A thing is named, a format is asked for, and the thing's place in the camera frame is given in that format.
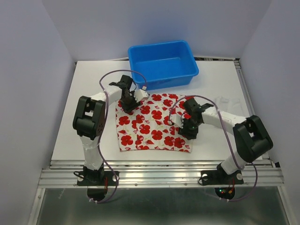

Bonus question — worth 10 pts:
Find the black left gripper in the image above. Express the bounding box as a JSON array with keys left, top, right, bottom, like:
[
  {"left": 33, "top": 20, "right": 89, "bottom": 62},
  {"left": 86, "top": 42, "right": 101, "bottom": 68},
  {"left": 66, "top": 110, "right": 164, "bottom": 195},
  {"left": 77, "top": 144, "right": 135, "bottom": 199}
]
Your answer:
[{"left": 120, "top": 90, "right": 141, "bottom": 114}]

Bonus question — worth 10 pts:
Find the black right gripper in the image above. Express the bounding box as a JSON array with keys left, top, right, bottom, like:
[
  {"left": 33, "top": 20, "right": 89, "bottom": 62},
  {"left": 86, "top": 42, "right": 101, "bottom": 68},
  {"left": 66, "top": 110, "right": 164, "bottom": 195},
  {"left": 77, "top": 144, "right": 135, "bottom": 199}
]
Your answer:
[{"left": 177, "top": 117, "right": 201, "bottom": 140}]

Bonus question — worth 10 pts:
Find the red poppy floral skirt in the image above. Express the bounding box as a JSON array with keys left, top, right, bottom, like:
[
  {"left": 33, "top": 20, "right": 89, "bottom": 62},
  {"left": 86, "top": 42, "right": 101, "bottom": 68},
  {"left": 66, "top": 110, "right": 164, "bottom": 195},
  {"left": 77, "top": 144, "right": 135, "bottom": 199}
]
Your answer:
[{"left": 115, "top": 93, "right": 193, "bottom": 153}]

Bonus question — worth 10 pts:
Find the plain white skirt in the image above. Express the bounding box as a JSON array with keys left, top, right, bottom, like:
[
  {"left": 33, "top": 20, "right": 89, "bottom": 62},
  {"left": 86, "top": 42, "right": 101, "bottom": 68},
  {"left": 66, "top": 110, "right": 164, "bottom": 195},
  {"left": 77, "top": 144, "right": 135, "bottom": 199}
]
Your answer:
[{"left": 213, "top": 97, "right": 244, "bottom": 116}]

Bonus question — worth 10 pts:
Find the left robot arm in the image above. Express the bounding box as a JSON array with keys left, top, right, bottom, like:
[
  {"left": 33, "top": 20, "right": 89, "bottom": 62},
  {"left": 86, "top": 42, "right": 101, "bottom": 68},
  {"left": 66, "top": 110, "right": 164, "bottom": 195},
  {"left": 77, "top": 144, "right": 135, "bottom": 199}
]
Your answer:
[{"left": 73, "top": 75, "right": 147, "bottom": 186}]

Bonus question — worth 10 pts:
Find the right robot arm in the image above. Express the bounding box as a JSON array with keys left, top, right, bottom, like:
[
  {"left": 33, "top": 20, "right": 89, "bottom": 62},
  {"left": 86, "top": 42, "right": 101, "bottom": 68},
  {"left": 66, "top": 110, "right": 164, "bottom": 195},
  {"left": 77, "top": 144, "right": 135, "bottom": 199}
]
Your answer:
[{"left": 169, "top": 98, "right": 273, "bottom": 186}]

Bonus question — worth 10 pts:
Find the blue plastic bin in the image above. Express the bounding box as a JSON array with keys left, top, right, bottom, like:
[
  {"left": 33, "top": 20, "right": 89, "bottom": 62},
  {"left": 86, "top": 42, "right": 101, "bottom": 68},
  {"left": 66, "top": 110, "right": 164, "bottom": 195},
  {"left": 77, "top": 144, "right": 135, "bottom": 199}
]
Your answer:
[{"left": 128, "top": 40, "right": 199, "bottom": 90}]

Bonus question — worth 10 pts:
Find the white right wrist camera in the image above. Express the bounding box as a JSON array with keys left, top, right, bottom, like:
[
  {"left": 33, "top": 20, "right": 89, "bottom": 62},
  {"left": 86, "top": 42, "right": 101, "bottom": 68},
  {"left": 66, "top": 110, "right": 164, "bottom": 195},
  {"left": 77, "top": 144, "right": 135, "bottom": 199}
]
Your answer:
[{"left": 168, "top": 114, "right": 184, "bottom": 128}]

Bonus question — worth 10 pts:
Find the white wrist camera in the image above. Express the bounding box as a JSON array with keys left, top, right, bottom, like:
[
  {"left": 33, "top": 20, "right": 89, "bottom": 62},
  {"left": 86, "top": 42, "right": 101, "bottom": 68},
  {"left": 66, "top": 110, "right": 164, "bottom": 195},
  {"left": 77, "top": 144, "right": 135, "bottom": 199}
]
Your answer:
[
  {"left": 134, "top": 89, "right": 149, "bottom": 102},
  {"left": 168, "top": 114, "right": 184, "bottom": 128}
]

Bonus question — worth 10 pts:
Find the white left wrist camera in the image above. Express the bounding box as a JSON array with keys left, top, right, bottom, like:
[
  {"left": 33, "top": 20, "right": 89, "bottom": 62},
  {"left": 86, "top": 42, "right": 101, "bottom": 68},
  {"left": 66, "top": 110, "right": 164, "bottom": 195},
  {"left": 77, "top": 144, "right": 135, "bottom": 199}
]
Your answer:
[{"left": 134, "top": 89, "right": 149, "bottom": 102}]

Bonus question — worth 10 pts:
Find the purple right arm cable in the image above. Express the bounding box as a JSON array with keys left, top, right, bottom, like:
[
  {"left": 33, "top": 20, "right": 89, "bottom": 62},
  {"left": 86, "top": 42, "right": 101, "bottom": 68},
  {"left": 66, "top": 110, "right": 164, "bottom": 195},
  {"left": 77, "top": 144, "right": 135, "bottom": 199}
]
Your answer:
[{"left": 167, "top": 95, "right": 258, "bottom": 203}]

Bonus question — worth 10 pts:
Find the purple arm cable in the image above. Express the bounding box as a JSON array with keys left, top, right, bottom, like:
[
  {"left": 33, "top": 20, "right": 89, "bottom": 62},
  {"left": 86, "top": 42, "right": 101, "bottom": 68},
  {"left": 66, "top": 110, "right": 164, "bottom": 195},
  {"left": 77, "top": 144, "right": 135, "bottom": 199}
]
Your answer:
[
  {"left": 88, "top": 69, "right": 148, "bottom": 204},
  {"left": 167, "top": 95, "right": 258, "bottom": 203}
]

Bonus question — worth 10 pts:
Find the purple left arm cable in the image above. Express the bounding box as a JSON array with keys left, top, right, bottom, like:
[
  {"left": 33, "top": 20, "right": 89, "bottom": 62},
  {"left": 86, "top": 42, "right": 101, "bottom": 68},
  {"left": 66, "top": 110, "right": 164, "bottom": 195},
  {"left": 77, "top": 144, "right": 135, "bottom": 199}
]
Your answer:
[{"left": 88, "top": 69, "right": 148, "bottom": 204}]

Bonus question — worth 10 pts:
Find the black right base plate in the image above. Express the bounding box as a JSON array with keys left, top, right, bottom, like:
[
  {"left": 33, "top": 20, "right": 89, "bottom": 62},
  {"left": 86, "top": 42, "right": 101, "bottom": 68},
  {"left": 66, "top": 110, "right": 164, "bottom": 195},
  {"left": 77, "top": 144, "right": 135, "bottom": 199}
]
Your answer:
[{"left": 198, "top": 170, "right": 244, "bottom": 186}]

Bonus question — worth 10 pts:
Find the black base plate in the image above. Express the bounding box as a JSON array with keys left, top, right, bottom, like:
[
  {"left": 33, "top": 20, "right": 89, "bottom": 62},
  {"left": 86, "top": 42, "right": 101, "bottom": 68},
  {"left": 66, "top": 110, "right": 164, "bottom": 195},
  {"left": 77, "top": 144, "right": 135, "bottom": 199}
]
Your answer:
[
  {"left": 198, "top": 170, "right": 244, "bottom": 186},
  {"left": 73, "top": 170, "right": 116, "bottom": 187}
]

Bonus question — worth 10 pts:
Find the aluminium front rail frame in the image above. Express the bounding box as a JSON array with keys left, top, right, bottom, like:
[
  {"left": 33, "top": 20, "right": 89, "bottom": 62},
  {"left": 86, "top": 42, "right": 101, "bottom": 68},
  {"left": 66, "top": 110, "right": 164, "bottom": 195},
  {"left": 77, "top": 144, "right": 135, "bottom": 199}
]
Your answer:
[{"left": 28, "top": 159, "right": 284, "bottom": 225}]

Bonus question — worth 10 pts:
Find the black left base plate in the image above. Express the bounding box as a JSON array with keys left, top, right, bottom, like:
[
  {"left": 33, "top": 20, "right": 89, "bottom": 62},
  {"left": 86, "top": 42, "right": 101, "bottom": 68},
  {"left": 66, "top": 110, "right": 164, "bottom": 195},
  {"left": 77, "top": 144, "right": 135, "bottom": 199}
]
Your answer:
[{"left": 73, "top": 170, "right": 116, "bottom": 187}]

